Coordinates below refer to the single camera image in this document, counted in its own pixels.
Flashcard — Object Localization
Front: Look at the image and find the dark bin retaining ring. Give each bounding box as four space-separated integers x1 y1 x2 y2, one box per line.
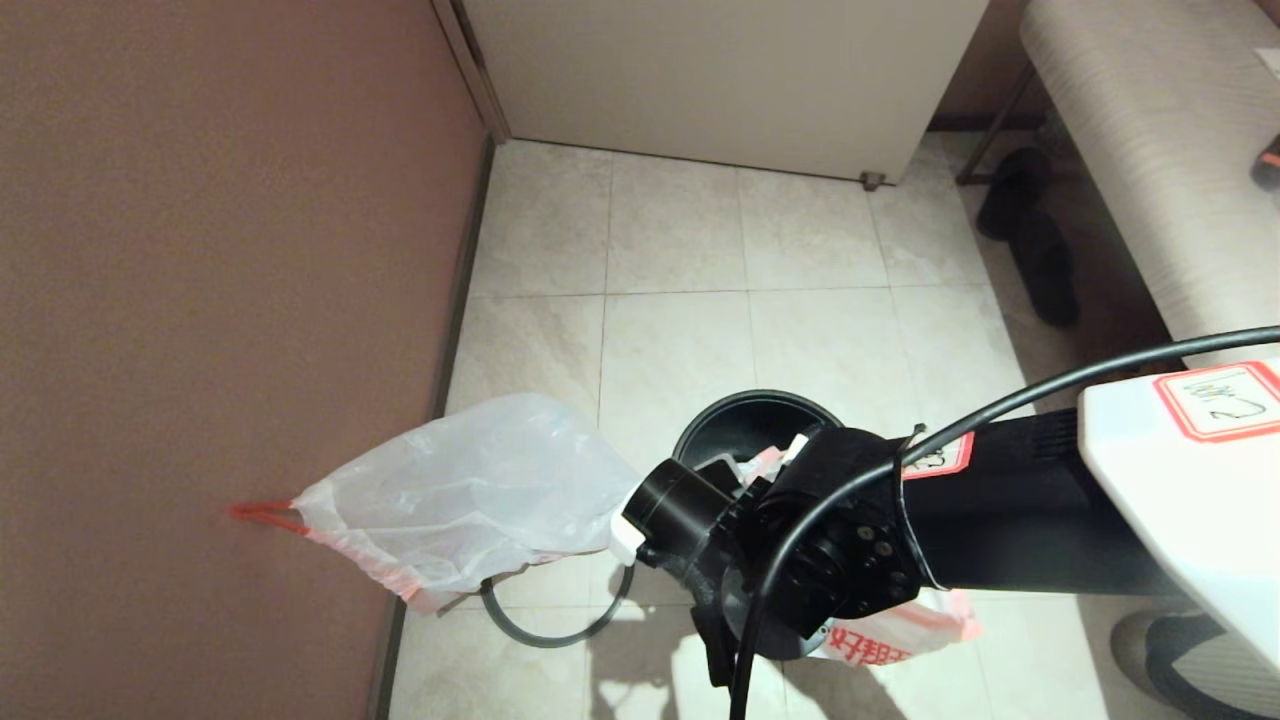
480 560 637 649

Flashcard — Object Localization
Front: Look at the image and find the used white drawstring trash bag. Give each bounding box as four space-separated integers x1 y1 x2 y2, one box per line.
230 393 643 615

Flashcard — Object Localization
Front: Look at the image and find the white bin liner bag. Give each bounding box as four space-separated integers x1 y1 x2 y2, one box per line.
735 445 983 667

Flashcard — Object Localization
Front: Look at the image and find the black round trash bin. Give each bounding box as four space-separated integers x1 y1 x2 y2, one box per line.
672 390 847 473

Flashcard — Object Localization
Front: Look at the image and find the black slipper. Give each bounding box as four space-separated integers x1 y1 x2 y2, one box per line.
1005 215 1081 327
975 148 1053 241

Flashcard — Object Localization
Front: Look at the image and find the white door panel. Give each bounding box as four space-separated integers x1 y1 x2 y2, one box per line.
455 0 991 186

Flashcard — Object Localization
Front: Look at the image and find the metal bench leg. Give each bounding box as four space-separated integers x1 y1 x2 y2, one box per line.
955 65 1046 187

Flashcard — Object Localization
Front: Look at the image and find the white pleated round stool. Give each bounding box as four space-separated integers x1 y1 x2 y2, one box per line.
1110 608 1280 720

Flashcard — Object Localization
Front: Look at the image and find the wood-grain bench top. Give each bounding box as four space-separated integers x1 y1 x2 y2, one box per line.
1018 0 1280 366

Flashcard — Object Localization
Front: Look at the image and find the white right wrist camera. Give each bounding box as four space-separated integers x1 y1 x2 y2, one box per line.
608 515 647 568

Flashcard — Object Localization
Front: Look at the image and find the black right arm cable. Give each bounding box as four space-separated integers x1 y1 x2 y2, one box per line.
728 325 1280 720

